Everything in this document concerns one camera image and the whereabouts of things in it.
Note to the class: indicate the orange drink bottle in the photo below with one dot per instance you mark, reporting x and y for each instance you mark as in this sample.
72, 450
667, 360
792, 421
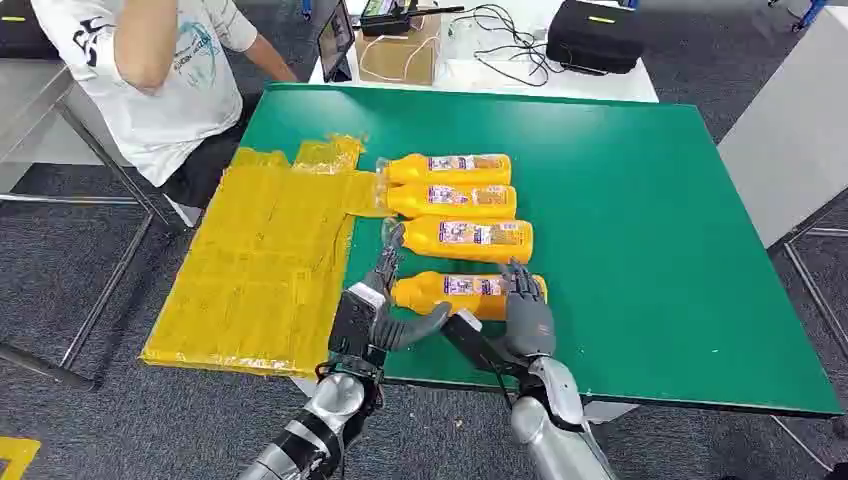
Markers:
424, 240
411, 169
424, 295
411, 201

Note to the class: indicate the black antenna device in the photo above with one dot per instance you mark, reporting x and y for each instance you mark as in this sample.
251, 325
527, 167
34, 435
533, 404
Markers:
384, 20

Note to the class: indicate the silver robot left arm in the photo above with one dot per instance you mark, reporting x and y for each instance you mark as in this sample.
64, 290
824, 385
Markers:
331, 404

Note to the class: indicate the black fabric case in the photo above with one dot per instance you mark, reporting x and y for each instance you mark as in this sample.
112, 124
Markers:
593, 40

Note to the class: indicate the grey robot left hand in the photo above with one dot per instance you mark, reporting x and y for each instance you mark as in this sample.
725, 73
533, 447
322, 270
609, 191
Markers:
351, 328

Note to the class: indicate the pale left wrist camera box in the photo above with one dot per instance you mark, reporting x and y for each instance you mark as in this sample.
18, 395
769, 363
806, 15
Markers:
368, 295

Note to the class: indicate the white table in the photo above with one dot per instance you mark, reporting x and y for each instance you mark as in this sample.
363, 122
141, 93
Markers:
596, 86

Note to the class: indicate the steel table leg frame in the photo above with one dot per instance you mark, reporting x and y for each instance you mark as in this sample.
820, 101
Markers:
811, 285

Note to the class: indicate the black tablet screen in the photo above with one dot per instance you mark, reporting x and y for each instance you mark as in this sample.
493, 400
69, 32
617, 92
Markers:
334, 40

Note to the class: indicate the green table mat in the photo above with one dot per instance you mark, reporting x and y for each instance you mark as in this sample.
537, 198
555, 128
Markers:
629, 232

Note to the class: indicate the steel frame bench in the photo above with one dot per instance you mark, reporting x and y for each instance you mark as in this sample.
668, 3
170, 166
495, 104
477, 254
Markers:
26, 106

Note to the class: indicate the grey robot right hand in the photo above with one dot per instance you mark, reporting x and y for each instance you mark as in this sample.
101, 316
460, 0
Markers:
530, 328

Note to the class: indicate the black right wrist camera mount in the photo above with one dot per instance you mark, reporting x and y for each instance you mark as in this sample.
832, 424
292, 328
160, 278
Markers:
474, 341

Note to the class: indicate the yellow floor tape mark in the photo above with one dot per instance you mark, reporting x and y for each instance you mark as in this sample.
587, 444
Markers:
14, 457

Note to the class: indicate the person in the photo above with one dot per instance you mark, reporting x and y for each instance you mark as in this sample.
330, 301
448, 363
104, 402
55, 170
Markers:
166, 99

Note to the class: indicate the brown cardboard box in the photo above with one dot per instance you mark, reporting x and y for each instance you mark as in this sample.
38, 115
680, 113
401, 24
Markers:
397, 60

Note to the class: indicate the yellow plastic sheet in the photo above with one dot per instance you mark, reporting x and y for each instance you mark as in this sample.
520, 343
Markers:
265, 265

